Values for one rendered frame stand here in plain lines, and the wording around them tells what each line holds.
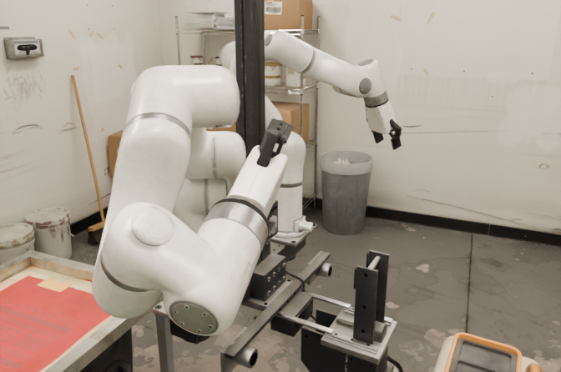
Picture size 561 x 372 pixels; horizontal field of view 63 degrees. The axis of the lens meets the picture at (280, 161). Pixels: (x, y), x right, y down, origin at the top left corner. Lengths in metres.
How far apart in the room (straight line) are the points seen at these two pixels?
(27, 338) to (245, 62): 0.93
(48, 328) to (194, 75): 1.01
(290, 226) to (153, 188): 0.87
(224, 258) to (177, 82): 0.26
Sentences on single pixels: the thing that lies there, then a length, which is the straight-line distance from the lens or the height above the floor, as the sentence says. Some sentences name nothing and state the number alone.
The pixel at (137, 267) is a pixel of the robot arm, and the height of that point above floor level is 1.54.
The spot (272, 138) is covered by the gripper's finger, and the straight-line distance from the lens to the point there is 0.56.
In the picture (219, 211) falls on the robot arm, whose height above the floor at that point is 1.55.
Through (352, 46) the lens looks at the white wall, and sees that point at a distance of 4.22.
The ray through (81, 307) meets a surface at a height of 0.95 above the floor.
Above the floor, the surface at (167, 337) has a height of 0.64.
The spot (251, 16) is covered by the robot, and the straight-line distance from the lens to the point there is 1.09.
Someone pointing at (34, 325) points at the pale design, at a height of 0.95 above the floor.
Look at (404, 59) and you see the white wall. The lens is 4.13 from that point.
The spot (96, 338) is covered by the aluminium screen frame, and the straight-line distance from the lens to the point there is 1.33.
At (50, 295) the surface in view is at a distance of 1.63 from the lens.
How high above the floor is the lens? 1.75
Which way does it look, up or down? 16 degrees down
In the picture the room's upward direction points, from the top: straight up
